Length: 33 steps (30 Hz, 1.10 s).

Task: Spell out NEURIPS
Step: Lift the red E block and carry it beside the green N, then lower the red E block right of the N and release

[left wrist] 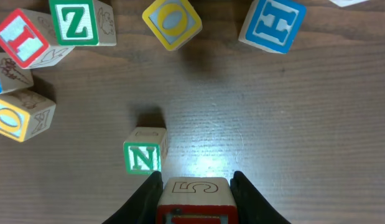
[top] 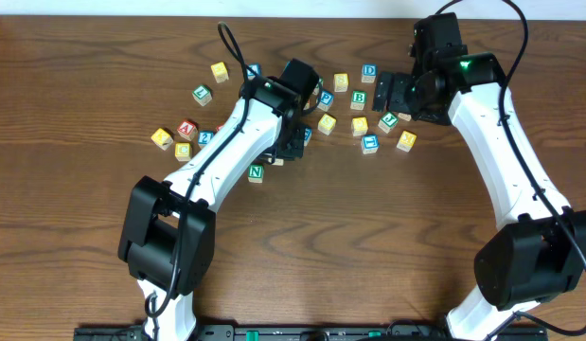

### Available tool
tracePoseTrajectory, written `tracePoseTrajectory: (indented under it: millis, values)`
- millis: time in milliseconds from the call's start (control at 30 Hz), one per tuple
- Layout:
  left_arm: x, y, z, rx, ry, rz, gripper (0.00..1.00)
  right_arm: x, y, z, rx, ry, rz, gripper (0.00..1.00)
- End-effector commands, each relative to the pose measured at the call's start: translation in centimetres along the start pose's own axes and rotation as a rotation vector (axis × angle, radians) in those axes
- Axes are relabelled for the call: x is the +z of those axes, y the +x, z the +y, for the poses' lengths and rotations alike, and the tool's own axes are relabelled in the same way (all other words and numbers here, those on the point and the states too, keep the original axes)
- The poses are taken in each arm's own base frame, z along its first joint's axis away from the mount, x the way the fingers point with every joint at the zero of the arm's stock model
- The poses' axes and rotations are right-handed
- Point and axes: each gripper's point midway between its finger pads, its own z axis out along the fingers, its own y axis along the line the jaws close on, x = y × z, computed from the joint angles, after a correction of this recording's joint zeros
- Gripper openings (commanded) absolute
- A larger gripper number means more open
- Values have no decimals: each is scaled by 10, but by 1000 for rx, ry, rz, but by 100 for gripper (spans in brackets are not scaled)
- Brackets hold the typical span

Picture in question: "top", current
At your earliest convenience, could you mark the green L block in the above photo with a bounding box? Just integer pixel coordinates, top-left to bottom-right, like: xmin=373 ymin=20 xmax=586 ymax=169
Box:
xmin=192 ymin=84 xmax=212 ymax=106

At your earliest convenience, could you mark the blue D block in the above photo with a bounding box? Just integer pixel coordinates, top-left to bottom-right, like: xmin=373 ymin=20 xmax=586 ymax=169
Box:
xmin=361 ymin=63 xmax=378 ymax=83

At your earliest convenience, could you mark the red M block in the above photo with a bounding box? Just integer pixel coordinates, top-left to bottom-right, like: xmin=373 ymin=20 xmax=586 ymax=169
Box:
xmin=398 ymin=113 xmax=412 ymax=121

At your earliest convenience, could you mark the yellow M block far right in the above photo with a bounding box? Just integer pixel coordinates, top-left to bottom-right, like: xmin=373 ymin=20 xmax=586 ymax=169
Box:
xmin=397 ymin=130 xmax=417 ymax=153

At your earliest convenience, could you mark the yellow block far left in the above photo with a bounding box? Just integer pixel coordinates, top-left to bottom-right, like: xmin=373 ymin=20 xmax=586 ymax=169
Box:
xmin=151 ymin=128 xmax=174 ymax=151

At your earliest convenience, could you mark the blue 2 block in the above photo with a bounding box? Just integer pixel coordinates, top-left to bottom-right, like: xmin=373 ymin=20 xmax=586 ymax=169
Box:
xmin=198 ymin=131 xmax=215 ymax=148

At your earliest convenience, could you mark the blue P block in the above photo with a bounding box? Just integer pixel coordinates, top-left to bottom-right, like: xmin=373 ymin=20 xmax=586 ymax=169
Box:
xmin=317 ymin=90 xmax=334 ymax=112

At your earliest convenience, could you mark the red A block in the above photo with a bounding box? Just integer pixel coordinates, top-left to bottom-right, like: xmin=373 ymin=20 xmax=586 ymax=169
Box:
xmin=177 ymin=119 xmax=198 ymax=141

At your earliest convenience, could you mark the yellow C block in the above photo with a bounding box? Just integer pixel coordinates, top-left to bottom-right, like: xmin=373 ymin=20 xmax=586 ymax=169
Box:
xmin=175 ymin=142 xmax=192 ymax=162

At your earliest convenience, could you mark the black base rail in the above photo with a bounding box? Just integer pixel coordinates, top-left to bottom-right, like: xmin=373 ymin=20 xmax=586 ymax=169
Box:
xmin=73 ymin=321 xmax=549 ymax=341

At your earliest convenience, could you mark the right black cable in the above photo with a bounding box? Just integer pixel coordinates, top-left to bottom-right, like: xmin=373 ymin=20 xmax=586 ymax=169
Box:
xmin=434 ymin=0 xmax=586 ymax=337

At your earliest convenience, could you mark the plain yellow block top left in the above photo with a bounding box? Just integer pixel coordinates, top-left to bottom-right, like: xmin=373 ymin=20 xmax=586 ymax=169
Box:
xmin=210 ymin=62 xmax=229 ymax=83

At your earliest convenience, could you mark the blue L block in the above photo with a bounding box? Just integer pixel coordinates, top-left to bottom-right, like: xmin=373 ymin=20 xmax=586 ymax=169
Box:
xmin=247 ymin=63 xmax=261 ymax=79

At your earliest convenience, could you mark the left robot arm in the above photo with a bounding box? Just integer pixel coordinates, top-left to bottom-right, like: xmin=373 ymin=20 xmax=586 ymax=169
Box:
xmin=117 ymin=59 xmax=319 ymax=340

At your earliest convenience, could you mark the black cable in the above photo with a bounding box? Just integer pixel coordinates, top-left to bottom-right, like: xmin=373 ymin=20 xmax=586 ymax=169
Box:
xmin=144 ymin=21 xmax=256 ymax=332
xmin=434 ymin=0 xmax=586 ymax=337

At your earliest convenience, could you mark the green B block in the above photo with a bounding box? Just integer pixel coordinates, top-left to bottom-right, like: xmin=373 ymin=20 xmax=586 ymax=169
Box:
xmin=350 ymin=91 xmax=367 ymax=111

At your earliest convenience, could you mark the yellow block right centre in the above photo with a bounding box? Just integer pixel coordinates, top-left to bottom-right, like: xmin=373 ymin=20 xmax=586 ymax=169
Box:
xmin=351 ymin=117 xmax=368 ymax=136

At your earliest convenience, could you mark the blue T block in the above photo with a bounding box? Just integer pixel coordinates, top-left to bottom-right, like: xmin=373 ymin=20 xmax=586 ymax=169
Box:
xmin=361 ymin=135 xmax=380 ymax=154

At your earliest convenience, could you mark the yellow block top centre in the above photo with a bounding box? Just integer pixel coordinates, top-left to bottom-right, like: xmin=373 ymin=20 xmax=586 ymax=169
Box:
xmin=333 ymin=73 xmax=349 ymax=93

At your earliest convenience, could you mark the left black cable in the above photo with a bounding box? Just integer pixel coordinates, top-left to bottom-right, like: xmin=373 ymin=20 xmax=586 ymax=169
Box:
xmin=144 ymin=21 xmax=256 ymax=332

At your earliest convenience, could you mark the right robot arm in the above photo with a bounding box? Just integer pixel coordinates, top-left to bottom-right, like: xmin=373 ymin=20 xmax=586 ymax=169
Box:
xmin=373 ymin=9 xmax=586 ymax=340

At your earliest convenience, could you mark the green N block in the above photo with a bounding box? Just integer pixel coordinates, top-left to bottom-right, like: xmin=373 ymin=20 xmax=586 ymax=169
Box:
xmin=248 ymin=164 xmax=264 ymax=184

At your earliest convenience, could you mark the green J block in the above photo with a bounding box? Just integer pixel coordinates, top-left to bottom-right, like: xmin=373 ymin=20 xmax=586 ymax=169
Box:
xmin=378 ymin=112 xmax=399 ymax=134

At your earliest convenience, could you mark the green 4 block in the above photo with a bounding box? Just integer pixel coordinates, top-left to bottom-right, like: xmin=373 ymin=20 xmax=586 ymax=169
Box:
xmin=312 ymin=77 xmax=324 ymax=96

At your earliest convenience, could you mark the blue E block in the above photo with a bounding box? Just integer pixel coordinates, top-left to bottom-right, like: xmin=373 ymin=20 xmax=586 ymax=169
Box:
xmin=304 ymin=127 xmax=312 ymax=147

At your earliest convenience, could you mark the yellow S block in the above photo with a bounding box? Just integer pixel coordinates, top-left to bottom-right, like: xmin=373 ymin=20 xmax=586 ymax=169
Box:
xmin=318 ymin=114 xmax=337 ymax=135

